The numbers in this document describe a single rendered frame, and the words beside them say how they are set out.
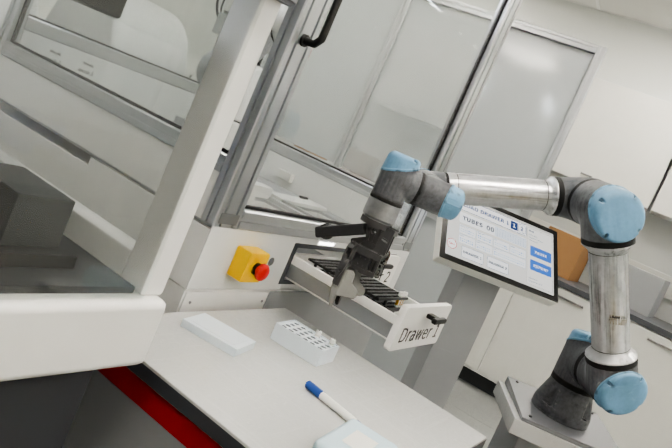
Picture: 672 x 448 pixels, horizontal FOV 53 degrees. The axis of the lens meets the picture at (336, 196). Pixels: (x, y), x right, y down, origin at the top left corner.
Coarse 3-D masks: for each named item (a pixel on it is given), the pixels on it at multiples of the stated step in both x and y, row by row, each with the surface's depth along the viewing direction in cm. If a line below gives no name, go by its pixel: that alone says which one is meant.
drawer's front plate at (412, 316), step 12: (408, 312) 150; (420, 312) 156; (432, 312) 163; (444, 312) 170; (396, 324) 150; (408, 324) 153; (420, 324) 159; (432, 324) 167; (396, 336) 150; (408, 336) 156; (420, 336) 163; (396, 348) 153
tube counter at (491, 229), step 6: (486, 222) 250; (486, 228) 249; (492, 228) 250; (498, 228) 252; (492, 234) 249; (498, 234) 250; (504, 234) 251; (510, 234) 253; (510, 240) 251; (516, 240) 253; (522, 240) 254; (522, 246) 253
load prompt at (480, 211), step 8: (464, 208) 249; (472, 208) 250; (480, 208) 252; (480, 216) 250; (488, 216) 252; (496, 216) 254; (504, 216) 256; (504, 224) 254; (512, 224) 256; (520, 224) 257; (520, 232) 256
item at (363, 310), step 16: (304, 256) 174; (320, 256) 181; (288, 272) 168; (304, 272) 165; (320, 272) 163; (304, 288) 165; (320, 288) 162; (352, 304) 158; (368, 304) 156; (368, 320) 155; (384, 320) 153; (384, 336) 153
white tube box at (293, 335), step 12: (276, 324) 143; (288, 324) 146; (300, 324) 150; (276, 336) 143; (288, 336) 142; (300, 336) 142; (312, 336) 146; (288, 348) 142; (300, 348) 140; (312, 348) 139; (324, 348) 141; (336, 348) 145; (312, 360) 139; (324, 360) 141
